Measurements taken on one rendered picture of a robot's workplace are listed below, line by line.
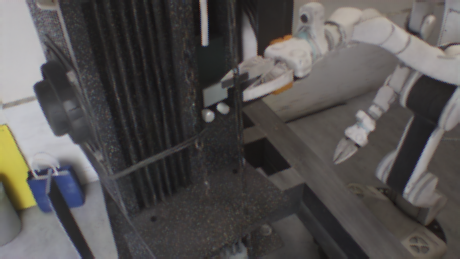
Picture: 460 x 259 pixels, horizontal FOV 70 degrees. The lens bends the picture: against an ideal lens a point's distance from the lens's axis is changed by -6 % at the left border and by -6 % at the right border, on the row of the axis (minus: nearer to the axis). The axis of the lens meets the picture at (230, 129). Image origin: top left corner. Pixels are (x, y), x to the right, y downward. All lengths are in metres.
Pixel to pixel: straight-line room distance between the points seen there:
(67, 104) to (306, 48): 0.55
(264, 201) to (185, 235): 0.26
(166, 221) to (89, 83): 0.48
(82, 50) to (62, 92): 0.15
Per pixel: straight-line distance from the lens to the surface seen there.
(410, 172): 1.58
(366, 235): 1.38
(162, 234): 1.05
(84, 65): 0.79
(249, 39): 0.98
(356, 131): 1.59
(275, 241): 1.29
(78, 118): 0.89
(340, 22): 0.84
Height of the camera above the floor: 1.74
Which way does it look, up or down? 39 degrees down
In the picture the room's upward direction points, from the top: 2 degrees counter-clockwise
